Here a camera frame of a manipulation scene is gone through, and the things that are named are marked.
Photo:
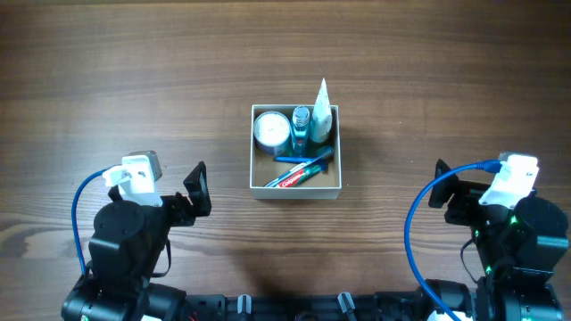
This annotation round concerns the white lotion tube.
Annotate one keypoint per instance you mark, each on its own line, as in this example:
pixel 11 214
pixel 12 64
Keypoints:
pixel 321 117

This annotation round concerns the cotton swab jar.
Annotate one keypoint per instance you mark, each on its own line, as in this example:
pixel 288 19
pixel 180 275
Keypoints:
pixel 272 133

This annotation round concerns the blue mouthwash bottle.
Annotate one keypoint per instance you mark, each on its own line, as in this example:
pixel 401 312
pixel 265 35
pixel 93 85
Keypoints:
pixel 300 129

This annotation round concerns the Colgate toothpaste tube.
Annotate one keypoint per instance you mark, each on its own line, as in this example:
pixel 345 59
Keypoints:
pixel 302 175

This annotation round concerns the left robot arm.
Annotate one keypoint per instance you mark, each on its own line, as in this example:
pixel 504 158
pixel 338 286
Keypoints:
pixel 130 234

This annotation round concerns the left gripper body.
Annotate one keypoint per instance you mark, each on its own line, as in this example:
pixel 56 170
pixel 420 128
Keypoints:
pixel 179 206

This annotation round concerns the white cardboard box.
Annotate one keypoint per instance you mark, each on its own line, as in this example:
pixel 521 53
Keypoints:
pixel 263 168

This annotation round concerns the blue disposable razor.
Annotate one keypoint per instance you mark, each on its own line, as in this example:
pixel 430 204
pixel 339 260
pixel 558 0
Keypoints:
pixel 298 161

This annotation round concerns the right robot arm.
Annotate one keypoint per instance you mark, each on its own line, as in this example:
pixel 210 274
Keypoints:
pixel 519 237

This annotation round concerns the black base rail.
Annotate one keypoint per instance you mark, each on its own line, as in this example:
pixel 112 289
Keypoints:
pixel 342 306

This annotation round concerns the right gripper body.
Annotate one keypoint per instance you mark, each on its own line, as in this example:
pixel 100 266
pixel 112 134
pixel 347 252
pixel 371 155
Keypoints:
pixel 458 201

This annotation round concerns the white blue toothbrush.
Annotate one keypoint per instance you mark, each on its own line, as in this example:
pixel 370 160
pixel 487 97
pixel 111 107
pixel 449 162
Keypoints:
pixel 323 151

